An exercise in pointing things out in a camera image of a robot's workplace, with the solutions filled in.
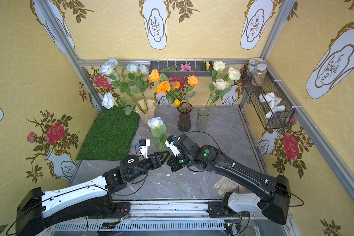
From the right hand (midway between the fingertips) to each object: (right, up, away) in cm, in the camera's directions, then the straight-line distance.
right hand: (169, 159), depth 71 cm
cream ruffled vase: (-18, +27, +27) cm, 42 cm away
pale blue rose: (-21, +41, +19) cm, 50 cm away
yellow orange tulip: (+4, +29, +9) cm, 31 cm away
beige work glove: (+32, -17, +10) cm, 37 cm away
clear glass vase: (+20, +19, +24) cm, 37 cm away
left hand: (-3, +3, +1) cm, 5 cm away
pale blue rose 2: (-4, +11, +4) cm, 12 cm away
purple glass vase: (+9, +18, +30) cm, 36 cm away
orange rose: (+4, +40, +14) cm, 42 cm away
